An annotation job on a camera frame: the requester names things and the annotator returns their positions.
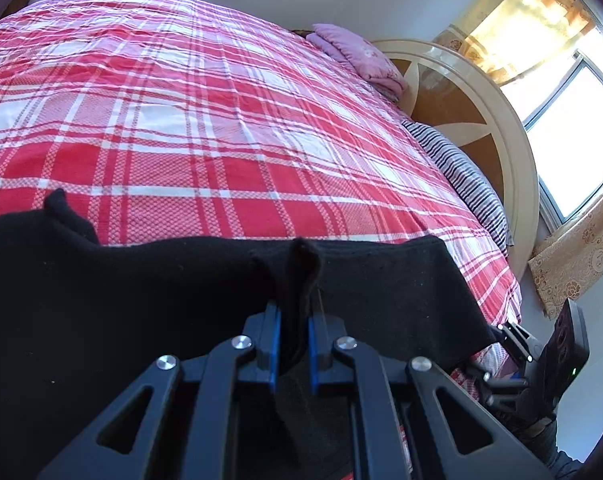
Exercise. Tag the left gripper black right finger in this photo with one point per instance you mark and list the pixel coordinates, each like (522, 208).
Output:
(410, 420)

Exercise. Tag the striped pillow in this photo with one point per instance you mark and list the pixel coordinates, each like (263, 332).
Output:
(466, 179)

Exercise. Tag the cream wooden headboard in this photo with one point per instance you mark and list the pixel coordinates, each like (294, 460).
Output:
(450, 93)

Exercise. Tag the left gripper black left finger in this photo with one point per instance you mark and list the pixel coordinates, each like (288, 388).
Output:
(179, 419)

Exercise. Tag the red white plaid bed sheet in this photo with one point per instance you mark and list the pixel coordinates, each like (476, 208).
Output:
(166, 119)

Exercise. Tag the floral yellow curtain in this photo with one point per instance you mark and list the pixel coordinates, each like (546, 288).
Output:
(510, 38)

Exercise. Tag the folded pink quilt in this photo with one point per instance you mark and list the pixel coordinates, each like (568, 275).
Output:
(360, 57)

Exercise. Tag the black pants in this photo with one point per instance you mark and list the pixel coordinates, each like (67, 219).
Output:
(80, 321)

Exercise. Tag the headboard side window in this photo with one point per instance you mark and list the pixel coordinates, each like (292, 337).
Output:
(560, 104)

